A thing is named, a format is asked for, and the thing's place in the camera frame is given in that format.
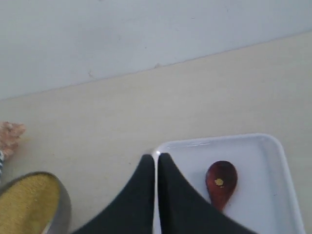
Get dark red wooden spoon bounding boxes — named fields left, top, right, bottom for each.
left=205, top=160, right=238, bottom=212

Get plush teddy bear striped shirt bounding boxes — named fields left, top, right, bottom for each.
left=0, top=121, right=26, bottom=177

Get round metal bowl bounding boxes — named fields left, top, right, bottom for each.
left=0, top=171, right=72, bottom=234

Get yellow millet grains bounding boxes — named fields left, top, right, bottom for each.
left=0, top=174, right=60, bottom=234

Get white rectangular plastic tray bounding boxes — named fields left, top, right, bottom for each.
left=152, top=134, right=305, bottom=234

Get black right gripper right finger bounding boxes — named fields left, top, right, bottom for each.
left=157, top=153, right=255, bottom=234

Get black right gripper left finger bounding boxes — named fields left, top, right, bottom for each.
left=74, top=155, right=155, bottom=234

